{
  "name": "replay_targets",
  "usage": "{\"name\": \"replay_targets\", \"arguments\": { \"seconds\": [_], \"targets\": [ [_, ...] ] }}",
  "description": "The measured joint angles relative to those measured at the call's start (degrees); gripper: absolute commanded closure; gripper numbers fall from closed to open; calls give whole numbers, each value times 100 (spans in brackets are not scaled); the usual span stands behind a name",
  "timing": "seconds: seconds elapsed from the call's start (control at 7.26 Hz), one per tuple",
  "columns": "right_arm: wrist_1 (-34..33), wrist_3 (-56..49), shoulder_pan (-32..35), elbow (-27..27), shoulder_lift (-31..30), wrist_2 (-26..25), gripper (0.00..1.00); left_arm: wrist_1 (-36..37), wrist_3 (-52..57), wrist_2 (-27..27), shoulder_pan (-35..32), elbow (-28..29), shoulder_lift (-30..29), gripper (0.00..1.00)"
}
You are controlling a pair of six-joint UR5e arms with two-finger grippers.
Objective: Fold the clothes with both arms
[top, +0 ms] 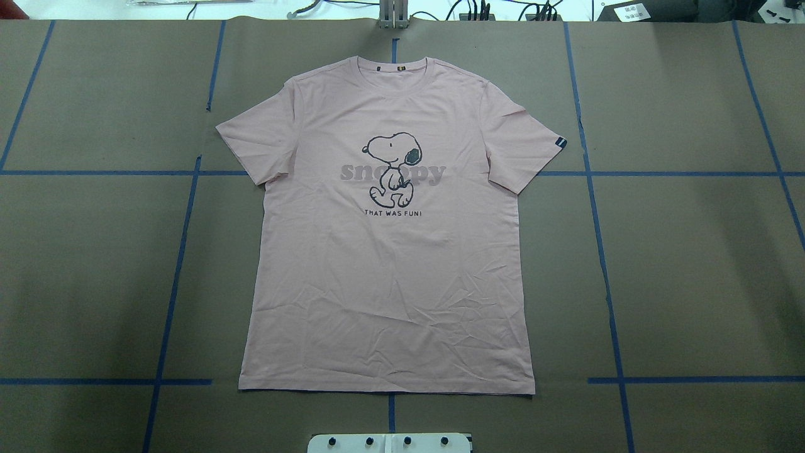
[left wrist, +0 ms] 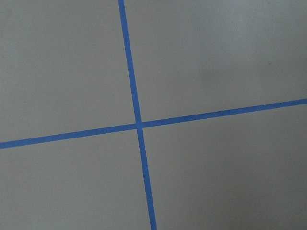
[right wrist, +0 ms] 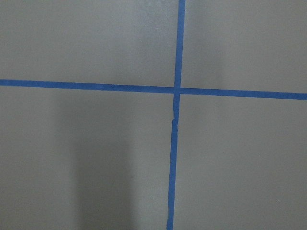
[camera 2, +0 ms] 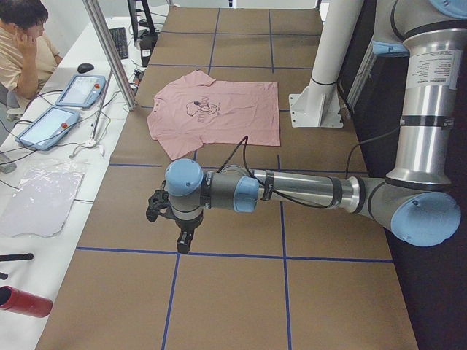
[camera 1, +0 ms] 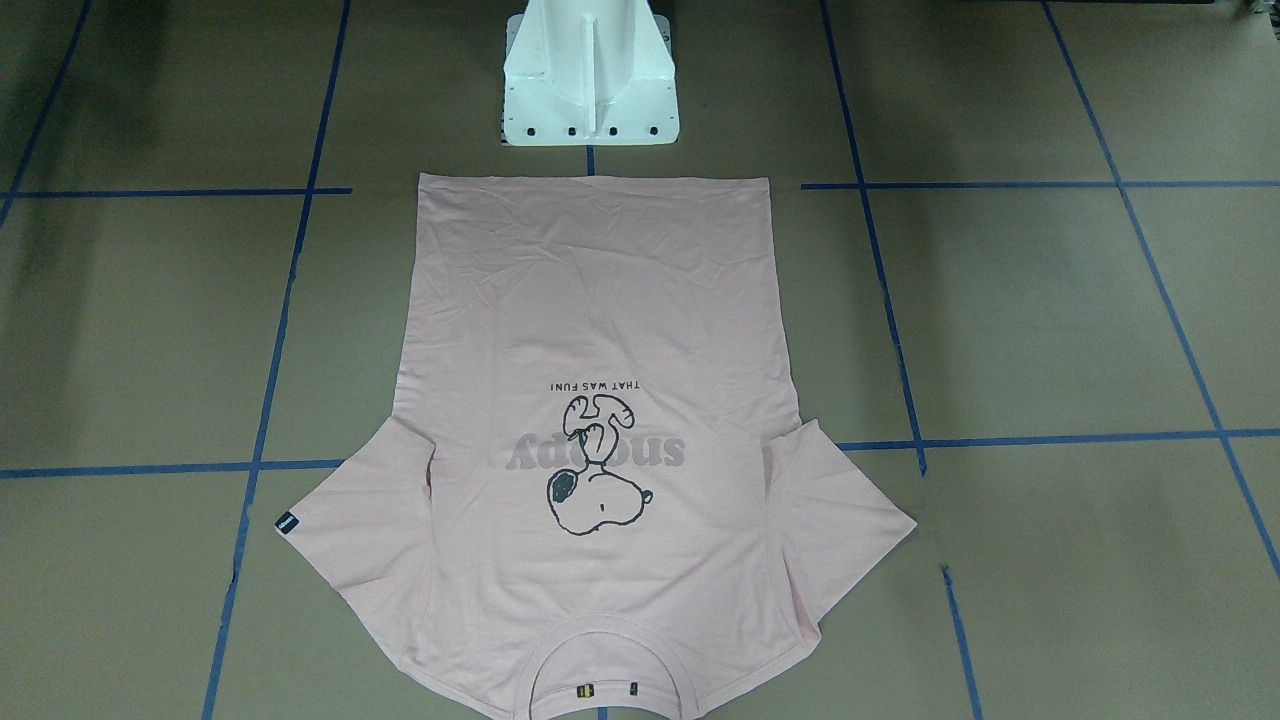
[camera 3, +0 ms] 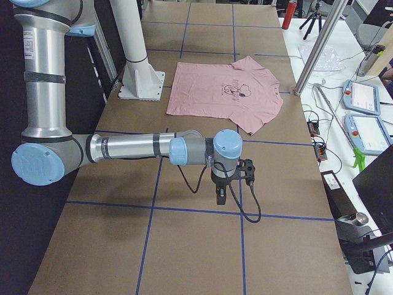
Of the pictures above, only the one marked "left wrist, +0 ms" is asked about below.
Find blue tape line crosswise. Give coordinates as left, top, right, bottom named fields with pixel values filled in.
left=0, top=99, right=307, bottom=149

